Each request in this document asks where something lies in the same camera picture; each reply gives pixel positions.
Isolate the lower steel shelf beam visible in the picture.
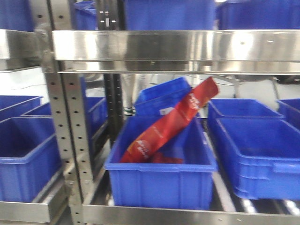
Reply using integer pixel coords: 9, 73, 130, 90
82, 205, 300, 225

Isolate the right shelf steel beam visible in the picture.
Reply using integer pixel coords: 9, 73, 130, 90
52, 30, 300, 75

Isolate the blue bin left shelf front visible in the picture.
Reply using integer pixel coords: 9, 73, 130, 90
0, 117, 61, 203

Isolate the tilted blue bin behind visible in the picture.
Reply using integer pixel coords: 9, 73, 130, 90
134, 77, 192, 116

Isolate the red snack bag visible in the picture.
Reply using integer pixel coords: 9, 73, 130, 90
120, 77, 219, 164

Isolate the blue bin right rear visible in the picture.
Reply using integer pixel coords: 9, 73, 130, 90
208, 98, 285, 122

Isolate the blue bin with red bag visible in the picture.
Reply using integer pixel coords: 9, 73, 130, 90
105, 116, 218, 210

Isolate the dark blue bin upper centre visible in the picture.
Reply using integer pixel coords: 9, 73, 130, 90
124, 0, 216, 30

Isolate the dark blue bin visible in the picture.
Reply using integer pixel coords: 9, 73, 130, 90
216, 0, 300, 30
124, 0, 216, 30

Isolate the blue bin right front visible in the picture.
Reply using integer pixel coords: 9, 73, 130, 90
215, 117, 300, 200

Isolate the dark blue bin upper right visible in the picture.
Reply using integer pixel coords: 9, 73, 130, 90
216, 0, 300, 30

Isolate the perforated steel upright post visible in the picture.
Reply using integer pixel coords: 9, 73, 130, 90
30, 0, 93, 225

